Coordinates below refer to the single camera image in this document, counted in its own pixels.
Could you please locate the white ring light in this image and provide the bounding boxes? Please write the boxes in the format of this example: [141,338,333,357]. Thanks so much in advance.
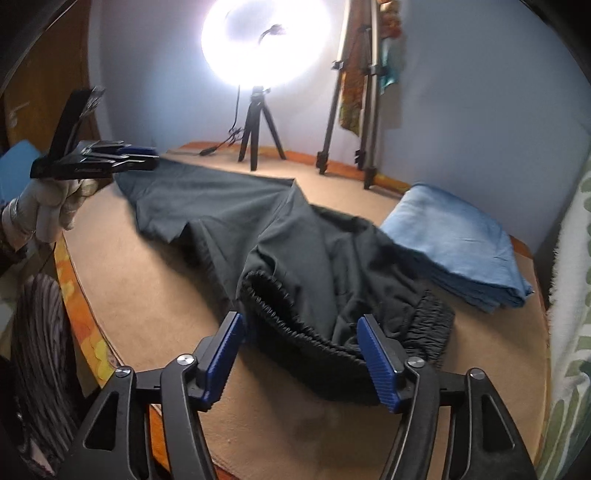
[201,0,327,91]

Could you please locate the tall grey tripod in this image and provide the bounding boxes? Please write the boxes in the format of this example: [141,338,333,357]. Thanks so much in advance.
[316,0,389,191]

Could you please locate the light blue board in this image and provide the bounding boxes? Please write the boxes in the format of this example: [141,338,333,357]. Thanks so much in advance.
[0,140,41,200]

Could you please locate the person's left hand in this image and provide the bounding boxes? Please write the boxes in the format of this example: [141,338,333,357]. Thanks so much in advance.
[34,177,108,243]

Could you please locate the black pants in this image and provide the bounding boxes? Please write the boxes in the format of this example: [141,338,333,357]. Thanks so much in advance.
[115,154,456,408]

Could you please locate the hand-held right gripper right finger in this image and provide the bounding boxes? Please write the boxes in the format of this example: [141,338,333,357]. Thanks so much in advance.
[356,314,539,480]

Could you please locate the black power cable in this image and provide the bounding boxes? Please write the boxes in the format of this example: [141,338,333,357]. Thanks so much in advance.
[199,87,245,158]

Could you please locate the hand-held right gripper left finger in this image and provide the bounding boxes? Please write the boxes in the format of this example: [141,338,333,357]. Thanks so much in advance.
[58,312,245,480]

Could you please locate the orange patterned hanging cloth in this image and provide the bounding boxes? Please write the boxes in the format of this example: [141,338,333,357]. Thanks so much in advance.
[338,0,408,137]

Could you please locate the teal hanging cloth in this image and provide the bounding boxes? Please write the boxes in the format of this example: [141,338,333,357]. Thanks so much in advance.
[378,39,408,97]

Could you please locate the white green fuzzy blanket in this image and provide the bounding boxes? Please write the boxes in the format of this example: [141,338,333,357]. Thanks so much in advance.
[534,154,591,480]

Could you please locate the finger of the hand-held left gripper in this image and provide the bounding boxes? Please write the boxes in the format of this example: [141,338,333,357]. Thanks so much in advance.
[95,141,158,158]
[108,156,160,174]

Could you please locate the brown wooden wardrobe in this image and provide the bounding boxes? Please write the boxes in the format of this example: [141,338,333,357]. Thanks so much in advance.
[0,0,101,155]

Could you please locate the person's striped clothing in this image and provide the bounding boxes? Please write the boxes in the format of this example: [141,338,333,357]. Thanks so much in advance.
[8,272,86,477]

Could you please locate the small black tripod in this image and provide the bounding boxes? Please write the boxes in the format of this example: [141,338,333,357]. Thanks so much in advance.
[237,86,287,172]

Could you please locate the folded blue jeans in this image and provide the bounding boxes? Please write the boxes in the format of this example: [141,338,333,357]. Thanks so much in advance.
[379,182,535,315]

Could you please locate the person's left forearm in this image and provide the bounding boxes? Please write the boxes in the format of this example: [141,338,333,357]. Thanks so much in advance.
[0,196,38,261]

